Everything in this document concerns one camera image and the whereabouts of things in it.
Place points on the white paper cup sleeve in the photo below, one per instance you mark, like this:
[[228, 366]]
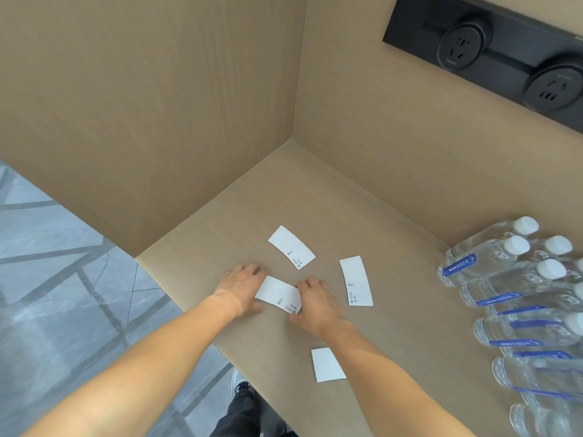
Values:
[[356, 281], [291, 248], [278, 293], [328, 364]]

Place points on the person's left forearm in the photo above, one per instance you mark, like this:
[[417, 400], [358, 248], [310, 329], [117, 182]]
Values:
[[136, 373]]

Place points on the group of clear water bottles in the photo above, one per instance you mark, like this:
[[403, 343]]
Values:
[[524, 323]]

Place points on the person's right hand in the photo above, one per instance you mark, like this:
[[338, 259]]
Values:
[[321, 309]]

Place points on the black power socket track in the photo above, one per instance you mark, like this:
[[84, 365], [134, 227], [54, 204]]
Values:
[[501, 54]]

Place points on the person's right thumb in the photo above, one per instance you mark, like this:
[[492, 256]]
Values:
[[296, 317]]

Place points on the round black power socket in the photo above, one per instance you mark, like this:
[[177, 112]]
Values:
[[553, 84], [464, 40]]

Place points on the person's black trousers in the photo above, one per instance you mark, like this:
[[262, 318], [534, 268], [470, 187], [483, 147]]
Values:
[[243, 416]]

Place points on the person's white shoe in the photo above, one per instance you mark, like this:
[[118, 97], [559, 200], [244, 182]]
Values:
[[239, 382]]

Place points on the person's right forearm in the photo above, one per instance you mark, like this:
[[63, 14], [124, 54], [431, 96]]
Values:
[[396, 382]]

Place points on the person's left hand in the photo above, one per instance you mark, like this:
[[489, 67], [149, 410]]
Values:
[[237, 291]]

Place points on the person's left thumb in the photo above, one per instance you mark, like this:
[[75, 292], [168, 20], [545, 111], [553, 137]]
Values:
[[251, 307]]

